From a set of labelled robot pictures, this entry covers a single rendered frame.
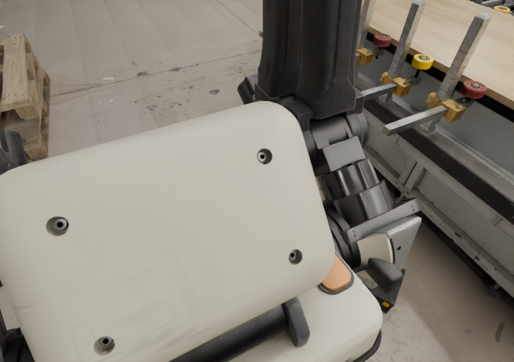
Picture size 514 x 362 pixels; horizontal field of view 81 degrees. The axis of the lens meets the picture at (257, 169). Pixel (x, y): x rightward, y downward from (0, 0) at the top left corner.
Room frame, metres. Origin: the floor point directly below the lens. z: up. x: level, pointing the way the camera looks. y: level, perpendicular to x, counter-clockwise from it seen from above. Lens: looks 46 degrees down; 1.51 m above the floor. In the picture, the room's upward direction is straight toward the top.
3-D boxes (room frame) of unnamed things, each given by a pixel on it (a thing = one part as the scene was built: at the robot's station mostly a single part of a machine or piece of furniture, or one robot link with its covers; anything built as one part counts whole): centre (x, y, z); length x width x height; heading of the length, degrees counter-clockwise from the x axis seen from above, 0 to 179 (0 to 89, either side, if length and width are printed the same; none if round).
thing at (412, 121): (0.94, -0.65, 0.83); 0.43 x 0.03 x 0.04; 116
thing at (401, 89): (1.22, -0.62, 0.80); 0.14 x 0.06 x 0.05; 26
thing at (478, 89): (1.02, -0.83, 0.85); 0.08 x 0.08 x 0.11
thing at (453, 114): (1.00, -0.73, 0.83); 0.14 x 0.06 x 0.05; 26
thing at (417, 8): (1.24, -0.61, 0.90); 0.04 x 0.04 x 0.48; 26
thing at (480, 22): (1.02, -0.72, 0.92); 0.04 x 0.04 x 0.48; 26
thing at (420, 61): (1.25, -0.72, 0.85); 0.08 x 0.08 x 0.11
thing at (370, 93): (1.16, -0.54, 0.80); 0.43 x 0.03 x 0.04; 116
